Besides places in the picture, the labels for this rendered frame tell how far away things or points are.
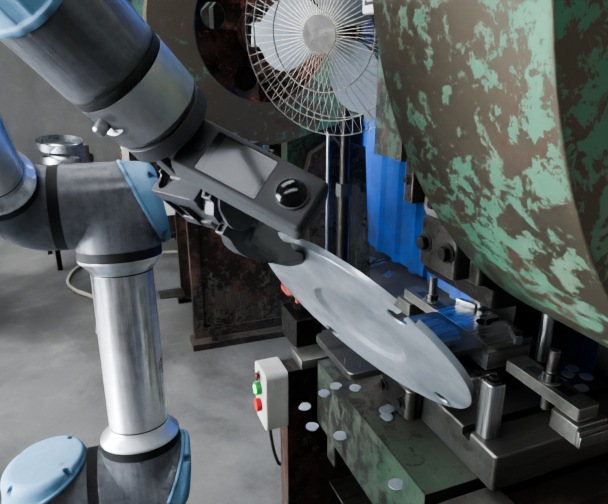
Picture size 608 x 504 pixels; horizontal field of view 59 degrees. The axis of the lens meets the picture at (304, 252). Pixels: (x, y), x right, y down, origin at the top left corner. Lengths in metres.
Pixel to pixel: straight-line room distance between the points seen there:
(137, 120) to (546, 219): 0.28
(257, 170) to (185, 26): 1.66
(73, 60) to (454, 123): 0.25
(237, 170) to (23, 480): 0.61
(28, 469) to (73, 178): 0.42
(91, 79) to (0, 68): 6.97
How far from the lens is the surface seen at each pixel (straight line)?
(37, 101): 7.32
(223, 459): 1.90
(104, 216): 0.74
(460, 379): 0.54
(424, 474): 0.88
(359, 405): 1.00
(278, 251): 0.50
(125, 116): 0.39
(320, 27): 1.56
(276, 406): 1.15
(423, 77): 0.41
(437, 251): 0.88
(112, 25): 0.37
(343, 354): 0.88
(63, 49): 0.37
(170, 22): 2.04
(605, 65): 0.34
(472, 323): 1.01
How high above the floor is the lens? 1.22
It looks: 19 degrees down
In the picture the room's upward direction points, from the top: straight up
